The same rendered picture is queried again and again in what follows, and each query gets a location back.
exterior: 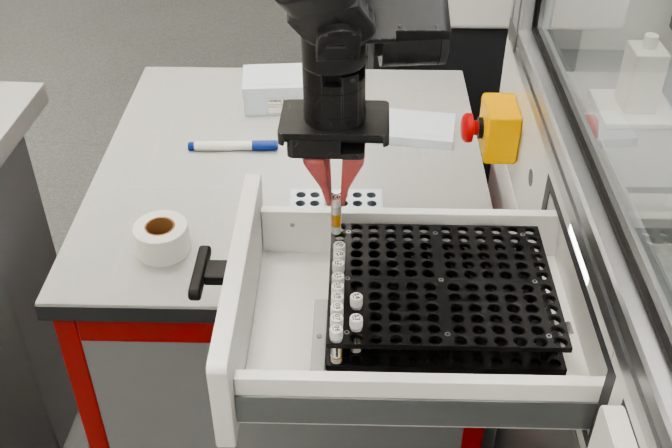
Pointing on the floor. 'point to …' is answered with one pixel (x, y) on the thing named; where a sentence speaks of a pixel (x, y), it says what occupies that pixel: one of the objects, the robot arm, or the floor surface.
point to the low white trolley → (208, 304)
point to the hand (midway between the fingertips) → (335, 195)
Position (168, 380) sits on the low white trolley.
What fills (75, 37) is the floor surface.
